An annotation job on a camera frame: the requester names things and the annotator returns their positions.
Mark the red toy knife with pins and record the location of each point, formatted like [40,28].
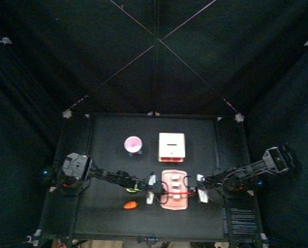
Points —
[184,192]

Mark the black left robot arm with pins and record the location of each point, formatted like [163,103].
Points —
[104,174]

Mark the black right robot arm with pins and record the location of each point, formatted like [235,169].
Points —
[255,168]

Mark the white sushi roll piece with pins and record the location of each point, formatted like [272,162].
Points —
[177,196]
[175,177]
[176,185]

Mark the yellow-green toy food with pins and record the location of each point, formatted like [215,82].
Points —
[131,190]

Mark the orange toy food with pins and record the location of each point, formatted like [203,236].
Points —
[129,205]

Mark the pink toy cutting board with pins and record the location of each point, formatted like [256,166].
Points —
[175,204]

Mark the white toy box pink base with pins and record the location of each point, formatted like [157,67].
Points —
[171,144]

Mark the pink round toy bowl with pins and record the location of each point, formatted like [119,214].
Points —
[133,144]

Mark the white printed table label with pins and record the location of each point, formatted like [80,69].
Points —
[243,221]

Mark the grey frame middle bracket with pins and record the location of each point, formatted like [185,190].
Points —
[153,113]

